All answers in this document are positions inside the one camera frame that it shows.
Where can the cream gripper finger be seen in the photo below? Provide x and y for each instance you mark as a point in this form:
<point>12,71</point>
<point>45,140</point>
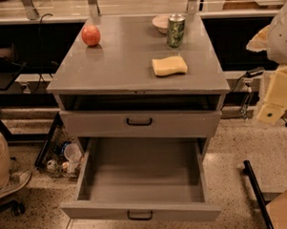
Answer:
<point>274,103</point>

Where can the yellow sponge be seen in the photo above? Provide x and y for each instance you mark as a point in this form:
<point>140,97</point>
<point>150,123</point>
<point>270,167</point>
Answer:
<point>169,66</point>

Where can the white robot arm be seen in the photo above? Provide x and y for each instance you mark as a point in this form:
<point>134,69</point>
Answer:
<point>273,40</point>

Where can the open grey lower drawer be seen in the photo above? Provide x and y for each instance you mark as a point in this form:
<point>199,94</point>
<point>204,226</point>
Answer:
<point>142,179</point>

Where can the closed grey upper drawer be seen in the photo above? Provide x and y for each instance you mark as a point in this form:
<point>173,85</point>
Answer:
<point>141,124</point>

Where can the black power adapter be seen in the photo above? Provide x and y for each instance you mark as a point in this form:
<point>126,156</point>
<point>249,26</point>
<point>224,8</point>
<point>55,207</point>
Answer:
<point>255,72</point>

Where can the black metal bar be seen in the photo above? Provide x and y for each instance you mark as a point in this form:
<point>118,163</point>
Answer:
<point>248,171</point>

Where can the green soda can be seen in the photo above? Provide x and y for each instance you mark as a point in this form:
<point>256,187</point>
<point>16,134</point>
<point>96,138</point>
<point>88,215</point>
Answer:
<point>176,28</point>

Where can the white bowl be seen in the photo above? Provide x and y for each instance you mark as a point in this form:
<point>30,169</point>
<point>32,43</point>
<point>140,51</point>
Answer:
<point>160,22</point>

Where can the red apple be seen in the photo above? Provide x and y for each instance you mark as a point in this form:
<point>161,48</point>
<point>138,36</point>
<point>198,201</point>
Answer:
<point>90,35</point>

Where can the clear plastic cup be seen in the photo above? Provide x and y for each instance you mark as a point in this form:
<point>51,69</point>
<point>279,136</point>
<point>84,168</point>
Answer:
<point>72,152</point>

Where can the black office chair base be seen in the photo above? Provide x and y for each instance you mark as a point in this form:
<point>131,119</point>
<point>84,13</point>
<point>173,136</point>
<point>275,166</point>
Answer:
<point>17,208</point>

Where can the wire basket with trash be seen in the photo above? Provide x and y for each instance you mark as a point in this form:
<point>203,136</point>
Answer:
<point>51,159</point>

